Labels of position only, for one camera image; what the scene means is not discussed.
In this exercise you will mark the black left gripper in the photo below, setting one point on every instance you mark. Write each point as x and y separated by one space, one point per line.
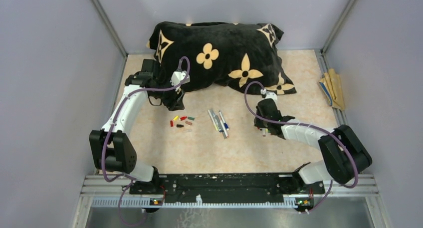
175 103

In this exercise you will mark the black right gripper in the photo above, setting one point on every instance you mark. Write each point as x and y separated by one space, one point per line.
258 124

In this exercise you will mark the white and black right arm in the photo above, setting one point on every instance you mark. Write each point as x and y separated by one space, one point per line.
344 155

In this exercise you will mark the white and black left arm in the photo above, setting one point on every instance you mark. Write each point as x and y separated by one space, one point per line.
111 148

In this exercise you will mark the white pen with light-green cap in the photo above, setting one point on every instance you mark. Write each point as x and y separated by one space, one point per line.
213 121

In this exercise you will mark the white pen with blue end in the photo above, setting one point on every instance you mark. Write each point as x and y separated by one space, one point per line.
217 121

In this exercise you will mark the black pillow with cream flowers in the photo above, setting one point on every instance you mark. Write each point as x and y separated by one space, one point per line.
243 57

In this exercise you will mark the folded yellow and blue cloth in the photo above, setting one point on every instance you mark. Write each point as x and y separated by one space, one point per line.
331 87

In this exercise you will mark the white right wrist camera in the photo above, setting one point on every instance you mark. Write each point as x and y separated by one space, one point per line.
266 94

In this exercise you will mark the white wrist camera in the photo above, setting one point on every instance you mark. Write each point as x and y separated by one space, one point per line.
266 94
179 77

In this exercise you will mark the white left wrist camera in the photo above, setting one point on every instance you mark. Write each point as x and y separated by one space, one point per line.
179 77

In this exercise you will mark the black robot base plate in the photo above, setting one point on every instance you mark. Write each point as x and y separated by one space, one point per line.
226 188

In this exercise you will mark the aluminium wall rail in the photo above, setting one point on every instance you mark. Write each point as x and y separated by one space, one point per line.
109 27

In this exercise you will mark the aluminium front frame rail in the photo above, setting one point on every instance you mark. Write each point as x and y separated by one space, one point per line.
98 192

